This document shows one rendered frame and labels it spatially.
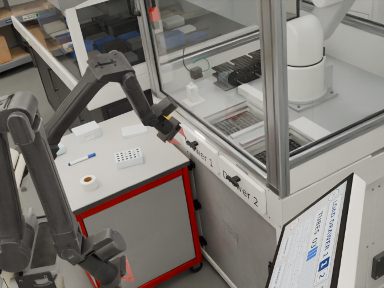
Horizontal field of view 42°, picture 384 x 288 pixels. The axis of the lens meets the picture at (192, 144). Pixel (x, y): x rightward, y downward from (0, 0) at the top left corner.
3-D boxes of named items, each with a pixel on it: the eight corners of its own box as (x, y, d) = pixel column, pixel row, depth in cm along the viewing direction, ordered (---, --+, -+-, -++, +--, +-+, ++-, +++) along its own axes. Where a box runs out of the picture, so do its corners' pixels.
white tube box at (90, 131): (79, 144, 250) (76, 135, 247) (74, 137, 257) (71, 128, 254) (102, 135, 255) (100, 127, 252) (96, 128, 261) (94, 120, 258)
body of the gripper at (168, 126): (182, 124, 195) (170, 114, 190) (166, 144, 195) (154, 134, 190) (174, 118, 200) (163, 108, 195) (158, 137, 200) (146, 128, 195)
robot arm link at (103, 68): (92, 43, 140) (110, 69, 137) (123, 49, 151) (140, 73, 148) (15, 144, 159) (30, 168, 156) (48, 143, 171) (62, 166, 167)
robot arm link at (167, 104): (133, 107, 185) (145, 124, 182) (156, 87, 182) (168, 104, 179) (148, 112, 196) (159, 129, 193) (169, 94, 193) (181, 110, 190)
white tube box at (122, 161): (118, 169, 228) (115, 163, 225) (115, 159, 234) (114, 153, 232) (144, 163, 229) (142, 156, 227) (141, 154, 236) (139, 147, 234)
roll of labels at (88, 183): (84, 194, 215) (82, 186, 213) (80, 185, 221) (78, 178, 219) (99, 187, 218) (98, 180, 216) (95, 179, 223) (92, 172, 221)
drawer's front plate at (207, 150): (217, 174, 205) (214, 152, 199) (183, 144, 227) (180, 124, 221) (220, 173, 206) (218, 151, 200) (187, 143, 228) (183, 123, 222)
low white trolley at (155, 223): (108, 326, 248) (69, 212, 206) (71, 252, 295) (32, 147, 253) (207, 273, 268) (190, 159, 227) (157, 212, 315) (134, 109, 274)
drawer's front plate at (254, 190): (263, 215, 181) (261, 192, 175) (220, 177, 203) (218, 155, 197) (266, 213, 182) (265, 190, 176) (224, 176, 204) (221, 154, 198)
